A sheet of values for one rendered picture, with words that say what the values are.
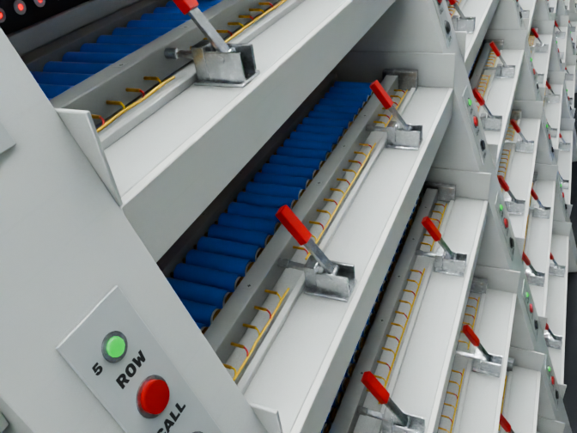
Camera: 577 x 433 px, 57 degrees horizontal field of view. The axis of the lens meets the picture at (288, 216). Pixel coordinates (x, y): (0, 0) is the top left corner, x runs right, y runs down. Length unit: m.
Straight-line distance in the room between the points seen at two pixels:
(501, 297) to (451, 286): 0.28
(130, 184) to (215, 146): 0.07
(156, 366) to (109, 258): 0.06
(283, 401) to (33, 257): 0.22
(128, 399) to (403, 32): 0.67
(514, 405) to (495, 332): 0.19
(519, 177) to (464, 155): 0.48
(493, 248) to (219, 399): 0.73
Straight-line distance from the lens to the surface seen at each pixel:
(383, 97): 0.66
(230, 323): 0.43
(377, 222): 0.55
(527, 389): 1.14
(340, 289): 0.46
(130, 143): 0.34
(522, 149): 1.45
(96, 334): 0.26
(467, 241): 0.83
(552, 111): 2.12
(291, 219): 0.44
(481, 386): 0.89
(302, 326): 0.45
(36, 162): 0.25
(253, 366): 0.42
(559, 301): 1.60
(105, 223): 0.27
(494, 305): 1.01
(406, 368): 0.66
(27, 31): 0.49
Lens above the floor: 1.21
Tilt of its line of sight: 25 degrees down
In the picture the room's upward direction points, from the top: 27 degrees counter-clockwise
